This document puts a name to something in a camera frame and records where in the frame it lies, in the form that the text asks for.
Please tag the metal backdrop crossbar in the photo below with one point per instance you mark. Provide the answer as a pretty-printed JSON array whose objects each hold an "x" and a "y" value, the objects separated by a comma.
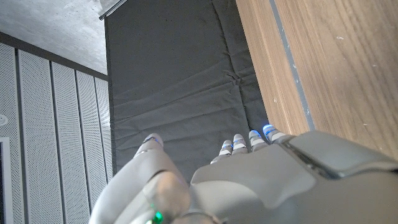
[{"x": 112, "y": 9}]

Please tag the black backdrop curtain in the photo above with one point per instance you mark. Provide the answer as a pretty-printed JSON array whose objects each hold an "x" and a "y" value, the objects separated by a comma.
[{"x": 174, "y": 77}]

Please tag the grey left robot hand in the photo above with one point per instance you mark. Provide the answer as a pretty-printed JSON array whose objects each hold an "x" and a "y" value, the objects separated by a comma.
[{"x": 255, "y": 186}]

